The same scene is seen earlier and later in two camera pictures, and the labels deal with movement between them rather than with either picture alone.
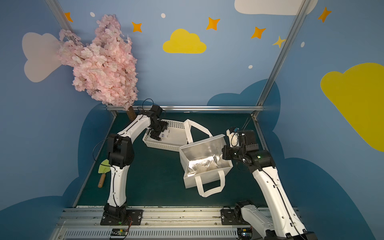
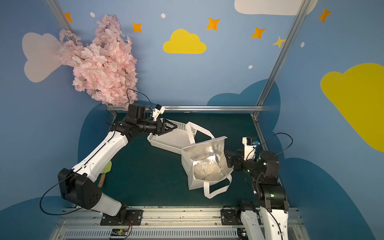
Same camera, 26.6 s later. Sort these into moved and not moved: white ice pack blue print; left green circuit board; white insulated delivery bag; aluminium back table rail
Moved: white ice pack blue print
Not moved: aluminium back table rail; white insulated delivery bag; left green circuit board
